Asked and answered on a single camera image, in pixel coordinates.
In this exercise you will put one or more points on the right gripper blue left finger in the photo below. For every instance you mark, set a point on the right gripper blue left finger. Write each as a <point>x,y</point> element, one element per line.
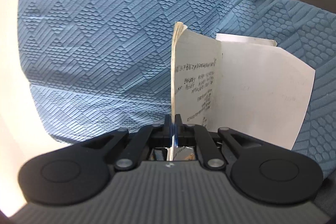
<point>143,144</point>

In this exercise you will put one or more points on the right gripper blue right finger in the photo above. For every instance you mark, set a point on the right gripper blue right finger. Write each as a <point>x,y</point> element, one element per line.
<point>205,149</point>

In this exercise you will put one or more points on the white sheet of paper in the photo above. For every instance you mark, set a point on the white sheet of paper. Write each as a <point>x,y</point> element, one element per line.
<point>262,90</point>

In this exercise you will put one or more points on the blue textured sofa cover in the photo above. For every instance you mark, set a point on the blue textured sofa cover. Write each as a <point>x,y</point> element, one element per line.
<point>97,65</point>

